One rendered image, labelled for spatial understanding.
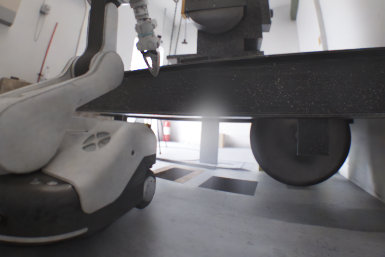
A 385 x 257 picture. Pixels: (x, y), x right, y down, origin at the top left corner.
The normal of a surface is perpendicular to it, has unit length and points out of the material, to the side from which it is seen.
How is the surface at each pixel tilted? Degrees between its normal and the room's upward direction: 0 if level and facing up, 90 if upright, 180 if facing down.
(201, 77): 90
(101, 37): 100
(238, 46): 90
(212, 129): 90
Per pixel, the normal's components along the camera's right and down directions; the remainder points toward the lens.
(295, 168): -0.45, -0.18
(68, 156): -0.14, -0.89
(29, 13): 0.89, -0.03
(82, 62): -0.28, -0.35
